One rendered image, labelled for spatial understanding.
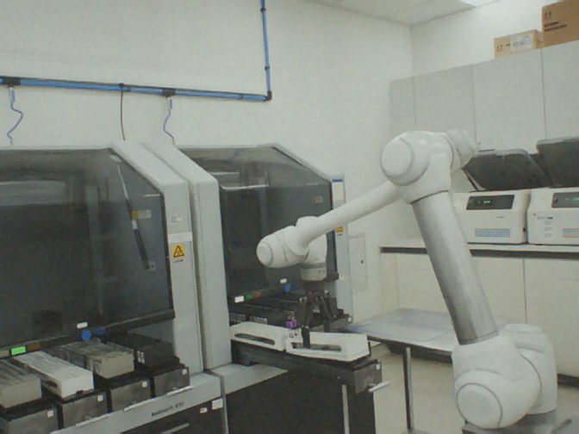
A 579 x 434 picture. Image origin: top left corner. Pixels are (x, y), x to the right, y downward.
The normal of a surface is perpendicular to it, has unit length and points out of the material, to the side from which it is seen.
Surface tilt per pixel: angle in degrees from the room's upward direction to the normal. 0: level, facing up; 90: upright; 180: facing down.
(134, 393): 90
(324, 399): 90
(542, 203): 59
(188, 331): 90
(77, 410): 90
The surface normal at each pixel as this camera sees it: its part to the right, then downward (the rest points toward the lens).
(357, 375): 0.69, -0.01
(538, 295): -0.74, 0.09
